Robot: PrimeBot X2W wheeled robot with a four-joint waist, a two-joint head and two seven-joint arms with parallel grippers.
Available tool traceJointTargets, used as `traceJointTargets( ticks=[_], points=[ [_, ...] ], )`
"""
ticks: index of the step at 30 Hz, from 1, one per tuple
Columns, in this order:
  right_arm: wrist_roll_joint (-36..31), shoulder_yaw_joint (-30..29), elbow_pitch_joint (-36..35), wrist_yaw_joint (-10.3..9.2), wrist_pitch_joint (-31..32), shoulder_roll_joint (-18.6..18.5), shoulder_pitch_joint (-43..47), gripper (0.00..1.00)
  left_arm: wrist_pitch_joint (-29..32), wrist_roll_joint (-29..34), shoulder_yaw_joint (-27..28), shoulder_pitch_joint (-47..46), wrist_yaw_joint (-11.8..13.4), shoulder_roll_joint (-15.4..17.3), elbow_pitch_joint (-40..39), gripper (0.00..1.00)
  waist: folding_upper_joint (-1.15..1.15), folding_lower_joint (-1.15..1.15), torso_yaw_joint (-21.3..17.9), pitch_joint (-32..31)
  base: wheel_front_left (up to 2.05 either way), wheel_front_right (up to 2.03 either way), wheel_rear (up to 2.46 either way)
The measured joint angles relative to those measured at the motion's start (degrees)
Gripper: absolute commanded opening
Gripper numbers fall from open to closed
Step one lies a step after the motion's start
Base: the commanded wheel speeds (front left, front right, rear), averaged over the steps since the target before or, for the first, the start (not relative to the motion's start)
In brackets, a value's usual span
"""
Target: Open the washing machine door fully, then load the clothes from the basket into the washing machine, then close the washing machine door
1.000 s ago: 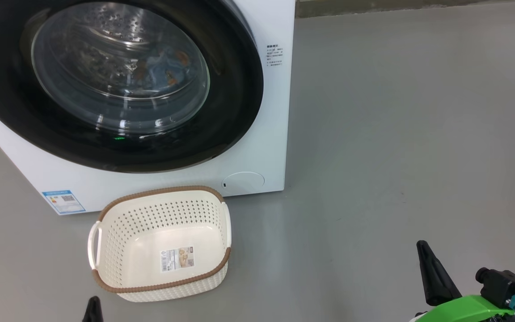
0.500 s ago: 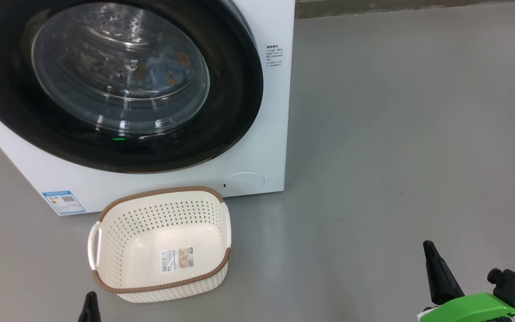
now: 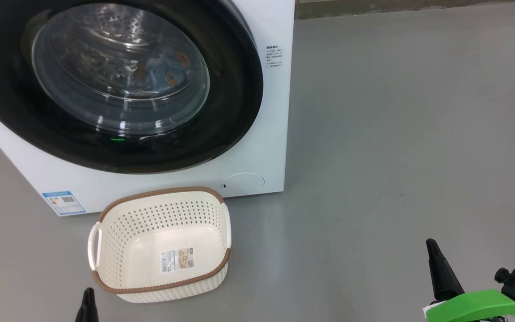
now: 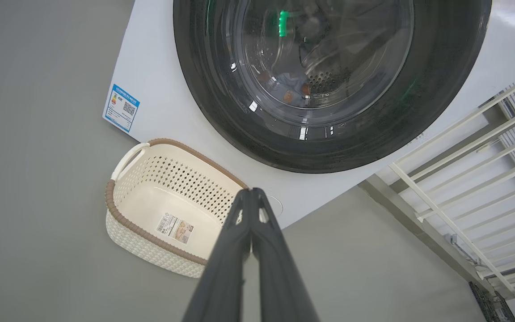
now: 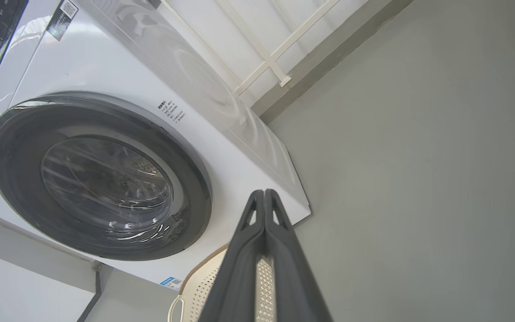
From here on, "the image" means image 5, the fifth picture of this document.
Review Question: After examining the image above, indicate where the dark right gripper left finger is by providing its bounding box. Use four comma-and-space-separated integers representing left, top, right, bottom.
197, 189, 267, 322

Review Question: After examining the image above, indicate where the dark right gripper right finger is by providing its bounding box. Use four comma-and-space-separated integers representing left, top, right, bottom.
264, 189, 334, 322

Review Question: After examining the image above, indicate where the black-rimmed glass washer door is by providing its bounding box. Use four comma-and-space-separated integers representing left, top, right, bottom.
0, 92, 212, 261

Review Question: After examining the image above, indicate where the white front-load washing machine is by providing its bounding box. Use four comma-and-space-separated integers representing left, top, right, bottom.
0, 0, 312, 291

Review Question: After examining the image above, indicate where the cream perforated basket brown rim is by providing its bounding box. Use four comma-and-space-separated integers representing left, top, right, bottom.
168, 244, 231, 322

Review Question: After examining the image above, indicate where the blue energy label sticker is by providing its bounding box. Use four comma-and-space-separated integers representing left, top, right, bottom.
160, 276, 183, 291

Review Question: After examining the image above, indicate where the small printed warning text label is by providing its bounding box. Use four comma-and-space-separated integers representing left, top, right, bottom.
158, 101, 186, 123

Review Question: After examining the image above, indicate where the black QR code sticker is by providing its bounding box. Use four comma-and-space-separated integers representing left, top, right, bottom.
46, 0, 79, 42

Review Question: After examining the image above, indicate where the white wall rail frame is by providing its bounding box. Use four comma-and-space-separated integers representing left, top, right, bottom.
159, 0, 343, 97

